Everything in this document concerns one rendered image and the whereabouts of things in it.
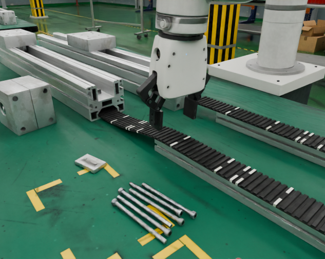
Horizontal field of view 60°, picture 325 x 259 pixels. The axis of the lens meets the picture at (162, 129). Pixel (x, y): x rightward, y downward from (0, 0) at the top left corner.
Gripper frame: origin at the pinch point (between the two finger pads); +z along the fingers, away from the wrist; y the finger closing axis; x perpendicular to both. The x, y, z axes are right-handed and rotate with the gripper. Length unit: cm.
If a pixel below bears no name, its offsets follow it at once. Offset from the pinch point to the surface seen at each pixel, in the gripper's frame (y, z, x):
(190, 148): -1.8, 2.7, -7.0
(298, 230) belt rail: -1.8, 4.1, -27.7
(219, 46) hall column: 266, 59, 215
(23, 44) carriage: -7, 2, 78
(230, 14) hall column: 279, 20, 215
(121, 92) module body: 1.2, 2.7, 21.3
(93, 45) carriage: 10, -1, 54
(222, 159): 0.4, 2.7, -12.4
